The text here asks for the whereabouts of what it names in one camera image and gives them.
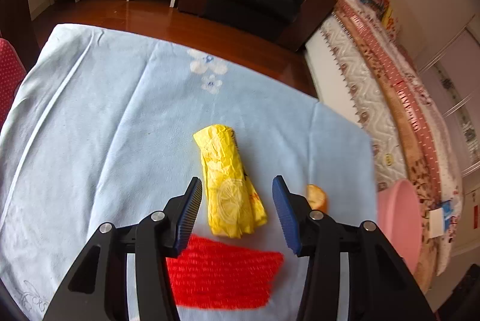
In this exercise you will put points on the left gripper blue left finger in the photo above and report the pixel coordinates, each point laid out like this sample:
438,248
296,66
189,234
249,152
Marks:
187,214

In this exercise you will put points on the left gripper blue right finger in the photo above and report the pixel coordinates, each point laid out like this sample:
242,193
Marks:
289,208

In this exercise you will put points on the yellow plastic wrapper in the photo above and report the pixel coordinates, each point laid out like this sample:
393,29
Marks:
234,207

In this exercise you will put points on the red foam net sleeve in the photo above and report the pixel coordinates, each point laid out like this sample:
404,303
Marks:
211,275

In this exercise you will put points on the pink plastic trash bin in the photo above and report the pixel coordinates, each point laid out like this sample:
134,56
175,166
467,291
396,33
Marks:
399,217

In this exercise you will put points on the light blue floral tablecloth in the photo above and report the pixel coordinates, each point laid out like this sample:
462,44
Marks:
101,130

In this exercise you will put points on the blue white tissue pack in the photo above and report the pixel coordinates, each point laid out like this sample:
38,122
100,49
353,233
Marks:
440,219

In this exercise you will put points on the bed with patterned bedding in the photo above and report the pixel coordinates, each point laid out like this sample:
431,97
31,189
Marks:
368,79

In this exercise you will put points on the dark wood nightstand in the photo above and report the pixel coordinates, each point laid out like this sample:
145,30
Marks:
309,17

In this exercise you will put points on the yellow red print pillow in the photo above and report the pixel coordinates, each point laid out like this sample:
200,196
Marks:
391,23

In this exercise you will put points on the red polka dot cushion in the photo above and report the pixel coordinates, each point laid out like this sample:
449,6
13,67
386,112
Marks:
12,73

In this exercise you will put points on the white sliding door wardrobe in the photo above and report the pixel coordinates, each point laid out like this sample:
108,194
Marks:
452,79

